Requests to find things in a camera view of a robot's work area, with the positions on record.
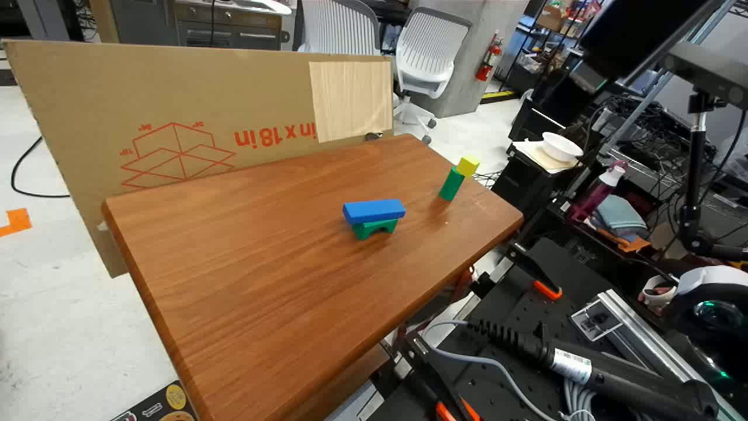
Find blue rectangular block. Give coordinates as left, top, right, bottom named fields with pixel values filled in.
left=341, top=197, right=409, bottom=227

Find green arch block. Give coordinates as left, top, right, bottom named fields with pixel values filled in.
left=351, top=217, right=399, bottom=244

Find green rectangular block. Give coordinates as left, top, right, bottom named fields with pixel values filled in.
left=436, top=168, right=467, bottom=203

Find white mesh office chair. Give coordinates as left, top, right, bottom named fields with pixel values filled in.
left=392, top=8, right=471, bottom=132

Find black clamp orange tip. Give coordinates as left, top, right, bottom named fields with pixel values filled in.
left=505, top=242, right=566, bottom=305

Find red fire extinguisher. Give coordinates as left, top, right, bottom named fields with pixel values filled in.
left=474, top=30, right=505, bottom=85

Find white bowl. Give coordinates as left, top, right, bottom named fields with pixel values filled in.
left=540, top=128, right=585, bottom=164

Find pink bottle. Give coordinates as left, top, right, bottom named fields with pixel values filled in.
left=570, top=164, right=629, bottom=222

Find printed marker tag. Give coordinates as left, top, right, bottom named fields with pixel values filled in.
left=570, top=302, right=623, bottom=344

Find grey blue cloth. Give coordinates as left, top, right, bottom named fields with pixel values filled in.
left=596, top=195, right=650, bottom=237

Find black sticker panel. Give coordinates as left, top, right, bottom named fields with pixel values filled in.
left=107, top=379, right=197, bottom=421

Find white tape roll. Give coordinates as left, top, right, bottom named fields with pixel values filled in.
left=637, top=275, right=677, bottom=314

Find cardboard box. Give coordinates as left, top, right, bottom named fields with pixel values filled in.
left=2, top=40, right=394, bottom=279

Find black monitor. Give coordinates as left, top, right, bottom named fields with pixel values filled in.
left=579, top=0, right=726, bottom=81

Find orange floor tape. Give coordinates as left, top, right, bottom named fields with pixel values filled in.
left=0, top=207, right=33, bottom=240

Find black clamp orange handles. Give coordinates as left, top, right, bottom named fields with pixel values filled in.
left=399, top=335, right=487, bottom=421

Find grey cable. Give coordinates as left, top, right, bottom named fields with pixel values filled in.
left=412, top=319, right=564, bottom=421

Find black corrugated hose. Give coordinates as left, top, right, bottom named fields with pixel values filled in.
left=459, top=316, right=719, bottom=418

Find aluminium extrusion rail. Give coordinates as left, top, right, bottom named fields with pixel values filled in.
left=599, top=289, right=748, bottom=421

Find black camera stand pole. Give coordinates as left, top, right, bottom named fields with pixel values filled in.
left=676, top=89, right=719, bottom=252

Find black floor cable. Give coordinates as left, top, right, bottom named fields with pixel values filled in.
left=9, top=135, right=73, bottom=201

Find black camera on stand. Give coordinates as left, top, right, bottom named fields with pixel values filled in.
left=661, top=43, right=748, bottom=109

